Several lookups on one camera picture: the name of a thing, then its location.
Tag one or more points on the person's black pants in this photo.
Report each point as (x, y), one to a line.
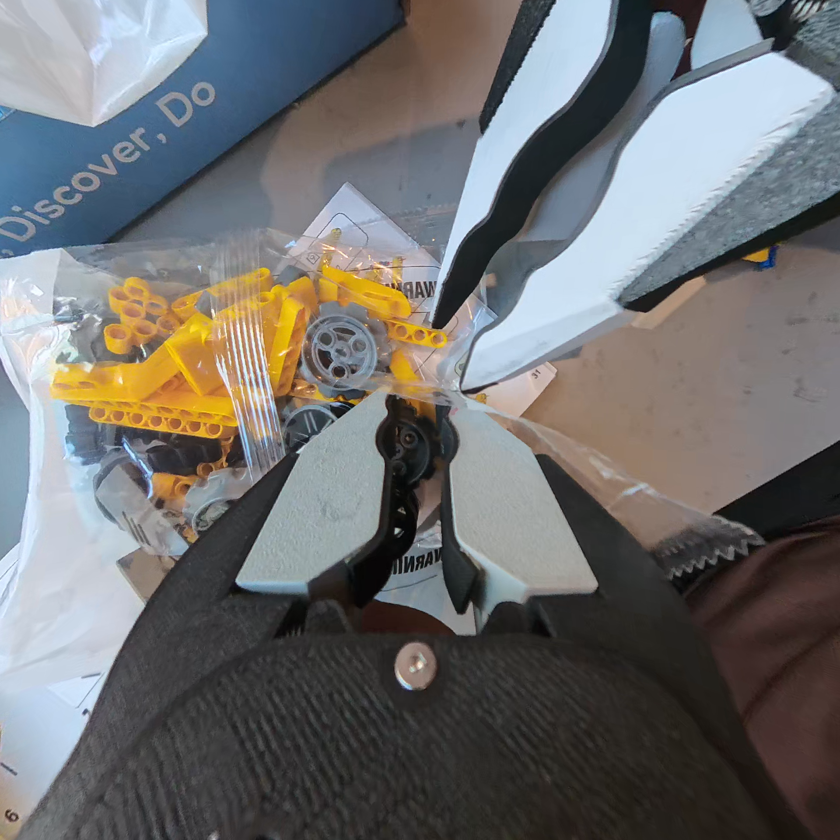
(787, 492)

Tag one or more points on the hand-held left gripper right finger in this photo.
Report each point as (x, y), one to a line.
(512, 518)

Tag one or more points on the open instruction booklet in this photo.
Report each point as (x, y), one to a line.
(354, 216)

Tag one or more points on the clear bag of yellow beams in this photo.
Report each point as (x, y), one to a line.
(197, 341)

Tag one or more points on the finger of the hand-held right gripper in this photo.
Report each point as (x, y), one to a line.
(525, 124)
(689, 184)

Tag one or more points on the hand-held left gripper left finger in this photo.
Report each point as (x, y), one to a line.
(315, 512)

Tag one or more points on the blue cardboard kit box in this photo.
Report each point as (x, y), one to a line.
(262, 79)

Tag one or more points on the person's brown shirt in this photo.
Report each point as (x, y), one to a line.
(774, 656)

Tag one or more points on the large white label parts bag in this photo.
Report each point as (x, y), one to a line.
(98, 52)

